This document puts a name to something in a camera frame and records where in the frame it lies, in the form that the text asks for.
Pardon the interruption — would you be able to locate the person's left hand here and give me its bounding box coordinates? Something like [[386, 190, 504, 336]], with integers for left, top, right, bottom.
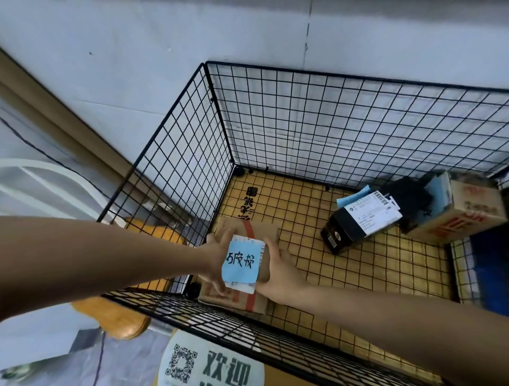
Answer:
[[197, 229, 236, 297]]

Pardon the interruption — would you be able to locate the person's right hand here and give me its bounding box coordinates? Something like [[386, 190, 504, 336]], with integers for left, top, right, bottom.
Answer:
[[254, 248, 313, 307]]

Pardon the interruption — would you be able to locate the cardboard box with red tape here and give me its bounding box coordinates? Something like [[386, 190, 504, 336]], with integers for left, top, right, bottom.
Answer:
[[198, 217, 281, 317]]

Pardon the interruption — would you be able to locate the person's right forearm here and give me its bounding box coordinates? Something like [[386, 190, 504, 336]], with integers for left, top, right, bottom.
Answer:
[[296, 283, 509, 386]]

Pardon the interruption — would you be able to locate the person's left forearm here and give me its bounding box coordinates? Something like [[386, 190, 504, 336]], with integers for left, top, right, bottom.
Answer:
[[0, 216, 201, 321]]

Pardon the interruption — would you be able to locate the blue handwritten note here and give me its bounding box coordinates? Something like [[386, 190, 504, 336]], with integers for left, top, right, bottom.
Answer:
[[221, 240, 265, 285]]

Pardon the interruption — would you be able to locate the black box with white label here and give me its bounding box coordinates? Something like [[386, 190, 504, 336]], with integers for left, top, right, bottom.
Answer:
[[321, 190, 403, 255]]

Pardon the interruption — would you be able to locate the round white floor sticker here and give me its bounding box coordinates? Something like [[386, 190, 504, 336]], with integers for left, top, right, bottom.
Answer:
[[157, 329, 265, 386]]

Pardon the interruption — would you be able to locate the light blue paper slip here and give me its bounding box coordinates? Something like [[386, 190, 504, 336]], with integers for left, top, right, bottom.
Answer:
[[336, 185, 373, 208]]

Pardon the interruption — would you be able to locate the yellow cardboard liner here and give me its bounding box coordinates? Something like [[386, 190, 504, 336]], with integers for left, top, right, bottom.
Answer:
[[205, 170, 459, 384]]

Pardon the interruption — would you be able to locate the orange wooden stool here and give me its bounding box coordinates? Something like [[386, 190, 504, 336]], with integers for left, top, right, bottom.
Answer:
[[71, 217, 188, 341]]

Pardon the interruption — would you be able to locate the black plastic parcel bag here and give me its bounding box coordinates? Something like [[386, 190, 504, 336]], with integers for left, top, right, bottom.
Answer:
[[379, 176, 435, 235]]

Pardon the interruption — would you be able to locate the grey plastic sheet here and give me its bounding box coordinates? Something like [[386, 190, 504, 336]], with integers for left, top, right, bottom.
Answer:
[[0, 304, 172, 386]]

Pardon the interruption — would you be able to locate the cardboard box with red print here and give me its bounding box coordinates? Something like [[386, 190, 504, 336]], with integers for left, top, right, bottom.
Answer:
[[405, 170, 508, 244]]

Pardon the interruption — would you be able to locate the brown wooden trim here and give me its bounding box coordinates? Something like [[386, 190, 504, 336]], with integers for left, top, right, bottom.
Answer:
[[0, 47, 192, 228]]

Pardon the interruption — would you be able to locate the dark blue bin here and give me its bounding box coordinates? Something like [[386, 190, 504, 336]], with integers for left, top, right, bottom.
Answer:
[[468, 223, 509, 317]]

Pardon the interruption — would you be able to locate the black wire mesh cage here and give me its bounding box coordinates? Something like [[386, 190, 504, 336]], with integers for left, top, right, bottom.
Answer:
[[97, 61, 509, 386]]

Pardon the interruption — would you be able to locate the white metal frame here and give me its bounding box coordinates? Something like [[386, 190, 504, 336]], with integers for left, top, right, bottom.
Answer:
[[0, 158, 113, 220]]

